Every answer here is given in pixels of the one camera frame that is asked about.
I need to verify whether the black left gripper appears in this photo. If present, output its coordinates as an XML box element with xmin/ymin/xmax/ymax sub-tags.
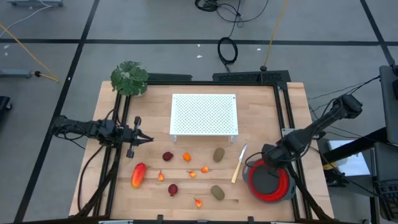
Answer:
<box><xmin>119</xmin><ymin>116</ymin><xmax>155</xmax><ymax>159</ymax></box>

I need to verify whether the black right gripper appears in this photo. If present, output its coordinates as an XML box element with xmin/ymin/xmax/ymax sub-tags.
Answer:
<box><xmin>260</xmin><ymin>141</ymin><xmax>292</xmax><ymax>179</ymax></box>

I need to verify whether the red collapsible colander grey rim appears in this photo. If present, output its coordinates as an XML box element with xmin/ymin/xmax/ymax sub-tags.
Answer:
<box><xmin>241</xmin><ymin>151</ymin><xmax>297</xmax><ymax>203</ymax></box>

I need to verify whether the knife with cream handle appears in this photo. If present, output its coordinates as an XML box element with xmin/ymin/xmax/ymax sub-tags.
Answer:
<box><xmin>231</xmin><ymin>143</ymin><xmax>248</xmax><ymax>184</ymax></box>

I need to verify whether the red orange toy mango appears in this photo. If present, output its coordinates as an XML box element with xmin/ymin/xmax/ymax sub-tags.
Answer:
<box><xmin>130</xmin><ymin>162</ymin><xmax>147</xmax><ymax>189</ymax></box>

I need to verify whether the brown green toy kiwi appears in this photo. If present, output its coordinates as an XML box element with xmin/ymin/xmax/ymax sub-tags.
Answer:
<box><xmin>213</xmin><ymin>147</ymin><xmax>226</xmax><ymax>163</ymax></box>
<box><xmin>210</xmin><ymin>185</ymin><xmax>226</xmax><ymax>202</ymax></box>

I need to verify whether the green plant in white pot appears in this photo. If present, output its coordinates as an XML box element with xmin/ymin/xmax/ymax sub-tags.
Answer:
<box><xmin>110</xmin><ymin>60</ymin><xmax>150</xmax><ymax>97</ymax></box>

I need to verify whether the white perforated metal shelf riser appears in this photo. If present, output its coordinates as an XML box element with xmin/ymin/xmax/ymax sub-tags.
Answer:
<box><xmin>169</xmin><ymin>93</ymin><xmax>239</xmax><ymax>143</ymax></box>

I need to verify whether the white box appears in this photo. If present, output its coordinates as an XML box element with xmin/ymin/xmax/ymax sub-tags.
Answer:
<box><xmin>328</xmin><ymin>139</ymin><xmax>371</xmax><ymax>177</ymax></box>

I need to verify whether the black desk beam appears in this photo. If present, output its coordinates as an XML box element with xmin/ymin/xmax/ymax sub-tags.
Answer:
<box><xmin>322</xmin><ymin>126</ymin><xmax>389</xmax><ymax>162</ymax></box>

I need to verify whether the black keyboard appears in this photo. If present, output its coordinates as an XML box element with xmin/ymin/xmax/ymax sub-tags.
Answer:
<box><xmin>373</xmin><ymin>141</ymin><xmax>398</xmax><ymax>222</ymax></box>

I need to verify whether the grey floor bar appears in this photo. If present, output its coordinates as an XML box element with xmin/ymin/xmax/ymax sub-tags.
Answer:
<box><xmin>0</xmin><ymin>68</ymin><xmax>34</xmax><ymax>78</ymax></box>

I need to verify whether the black floor object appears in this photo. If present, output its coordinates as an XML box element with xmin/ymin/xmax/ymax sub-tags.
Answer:
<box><xmin>0</xmin><ymin>95</ymin><xmax>12</xmax><ymax>113</ymax></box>

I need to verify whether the grey cart base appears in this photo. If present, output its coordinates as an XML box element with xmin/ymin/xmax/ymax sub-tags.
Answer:
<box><xmin>7</xmin><ymin>0</ymin><xmax>64</xmax><ymax>7</ymax></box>

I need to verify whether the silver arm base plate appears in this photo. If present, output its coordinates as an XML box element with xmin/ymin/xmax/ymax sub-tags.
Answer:
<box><xmin>281</xmin><ymin>128</ymin><xmax>321</xmax><ymax>139</ymax></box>

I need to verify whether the black flat mount plate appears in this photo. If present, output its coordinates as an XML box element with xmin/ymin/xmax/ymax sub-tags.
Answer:
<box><xmin>147</xmin><ymin>73</ymin><xmax>193</xmax><ymax>82</ymax></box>

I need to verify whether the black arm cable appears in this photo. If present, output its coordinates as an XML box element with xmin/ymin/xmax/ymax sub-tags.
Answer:
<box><xmin>76</xmin><ymin>144</ymin><xmax>105</xmax><ymax>214</ymax></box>

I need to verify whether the black aluminium rig frame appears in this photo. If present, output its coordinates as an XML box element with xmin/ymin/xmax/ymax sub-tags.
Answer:
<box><xmin>68</xmin><ymin>79</ymin><xmax>335</xmax><ymax>224</ymax></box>

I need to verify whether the black perforated mount plate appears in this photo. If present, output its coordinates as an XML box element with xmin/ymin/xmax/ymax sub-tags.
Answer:
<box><xmin>213</xmin><ymin>70</ymin><xmax>292</xmax><ymax>84</ymax></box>

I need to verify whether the coiled black floor cable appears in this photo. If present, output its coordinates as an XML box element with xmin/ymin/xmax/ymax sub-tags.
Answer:
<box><xmin>217</xmin><ymin>36</ymin><xmax>239</xmax><ymax>73</ymax></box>

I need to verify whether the yellow hanging cable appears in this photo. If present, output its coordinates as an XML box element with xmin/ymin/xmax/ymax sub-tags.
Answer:
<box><xmin>0</xmin><ymin>23</ymin><xmax>62</xmax><ymax>83</ymax></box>
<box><xmin>263</xmin><ymin>0</ymin><xmax>289</xmax><ymax>72</ymax></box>

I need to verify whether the black cable bundle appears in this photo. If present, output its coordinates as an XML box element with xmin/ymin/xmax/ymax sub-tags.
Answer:
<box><xmin>195</xmin><ymin>0</ymin><xmax>270</xmax><ymax>38</ymax></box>

